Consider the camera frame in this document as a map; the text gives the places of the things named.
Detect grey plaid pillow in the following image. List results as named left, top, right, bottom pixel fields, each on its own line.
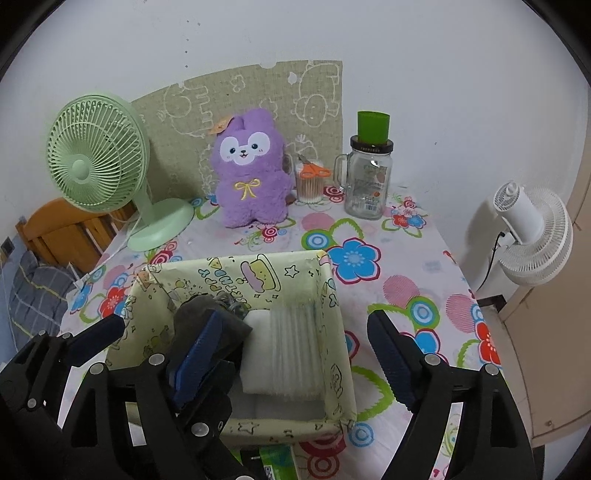
left=1, top=250, right=74, bottom=350

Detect orange handled scissors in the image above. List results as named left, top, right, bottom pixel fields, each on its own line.
left=297, top=155, right=332, bottom=179

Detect purple plush bunny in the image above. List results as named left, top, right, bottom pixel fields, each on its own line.
left=211, top=108, right=294, bottom=229

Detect beige cabinet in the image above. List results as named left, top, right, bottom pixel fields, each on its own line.
left=476, top=115, right=591, bottom=448

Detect glass mason jar mug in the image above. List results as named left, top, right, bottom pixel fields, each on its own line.
left=332, top=135, right=394, bottom=220

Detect green plastic cup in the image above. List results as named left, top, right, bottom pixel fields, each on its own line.
left=356, top=110, right=391, bottom=145

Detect wall power socket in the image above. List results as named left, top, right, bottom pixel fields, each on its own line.
left=1, top=238, right=15, bottom=259

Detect green tissue pack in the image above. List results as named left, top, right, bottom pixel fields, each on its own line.
left=239, top=445, right=298, bottom=480

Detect yellow cartoon fabric box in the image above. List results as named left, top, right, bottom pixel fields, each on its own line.
left=106, top=250, right=356, bottom=446

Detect dark grey cloth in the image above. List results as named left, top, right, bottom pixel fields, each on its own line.
left=170, top=294, right=252, bottom=353

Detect beige cartoon puzzle mat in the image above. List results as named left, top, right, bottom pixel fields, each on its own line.
left=131, top=60, right=342, bottom=201

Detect clear plastic bag pack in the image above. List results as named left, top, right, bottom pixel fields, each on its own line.
left=239, top=301, right=325, bottom=401

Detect green desk fan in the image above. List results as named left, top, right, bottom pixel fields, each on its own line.
left=46, top=93, right=194, bottom=252

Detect white circulator fan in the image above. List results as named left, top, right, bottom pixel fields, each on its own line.
left=493, top=181, right=574, bottom=288

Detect floral tablecloth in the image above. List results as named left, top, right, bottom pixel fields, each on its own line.
left=61, top=187, right=500, bottom=479

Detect toothpick jar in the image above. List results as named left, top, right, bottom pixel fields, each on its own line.
left=294, top=159, right=325, bottom=203

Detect black fan power cable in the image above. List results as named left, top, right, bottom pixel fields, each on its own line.
left=475, top=230, right=505, bottom=292

